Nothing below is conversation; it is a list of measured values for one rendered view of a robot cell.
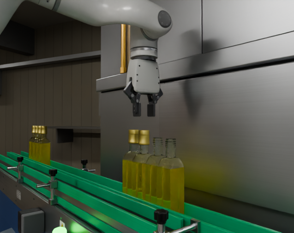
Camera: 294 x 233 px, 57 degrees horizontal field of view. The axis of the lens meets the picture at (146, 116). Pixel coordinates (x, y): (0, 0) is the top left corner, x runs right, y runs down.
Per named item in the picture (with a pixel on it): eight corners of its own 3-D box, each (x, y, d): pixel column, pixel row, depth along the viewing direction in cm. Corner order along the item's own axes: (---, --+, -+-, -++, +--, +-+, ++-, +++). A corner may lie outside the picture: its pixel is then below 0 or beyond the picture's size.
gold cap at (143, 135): (152, 144, 82) (152, 130, 82) (142, 145, 79) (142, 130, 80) (144, 144, 84) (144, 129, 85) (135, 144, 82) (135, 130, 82)
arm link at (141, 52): (147, 55, 89) (147, 64, 89) (124, 51, 83) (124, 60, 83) (164, 50, 82) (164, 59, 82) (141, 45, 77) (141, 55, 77)
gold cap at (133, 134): (126, 143, 86) (126, 129, 86) (131, 142, 89) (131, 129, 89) (136, 144, 84) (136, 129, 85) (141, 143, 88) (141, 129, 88)
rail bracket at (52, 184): (58, 205, 99) (58, 169, 100) (38, 210, 95) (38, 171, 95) (54, 203, 102) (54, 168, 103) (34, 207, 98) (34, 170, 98)
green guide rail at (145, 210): (183, 253, 62) (183, 217, 62) (180, 254, 61) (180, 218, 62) (8, 162, 198) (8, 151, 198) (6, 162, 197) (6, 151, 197)
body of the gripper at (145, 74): (149, 61, 89) (149, 95, 88) (123, 57, 82) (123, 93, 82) (164, 57, 83) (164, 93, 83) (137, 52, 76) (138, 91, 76)
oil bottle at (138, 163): (157, 223, 81) (157, 152, 82) (142, 228, 78) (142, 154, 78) (145, 218, 86) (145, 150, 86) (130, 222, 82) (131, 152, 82)
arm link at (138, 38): (164, 48, 80) (148, 54, 88) (164, 4, 81) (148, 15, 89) (140, 44, 76) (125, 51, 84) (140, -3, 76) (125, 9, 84)
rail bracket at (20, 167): (23, 183, 135) (24, 156, 135) (8, 186, 130) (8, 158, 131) (21, 182, 138) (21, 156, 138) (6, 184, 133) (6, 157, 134)
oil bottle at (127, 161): (146, 217, 86) (146, 150, 86) (131, 222, 82) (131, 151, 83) (135, 213, 90) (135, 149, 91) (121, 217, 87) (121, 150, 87)
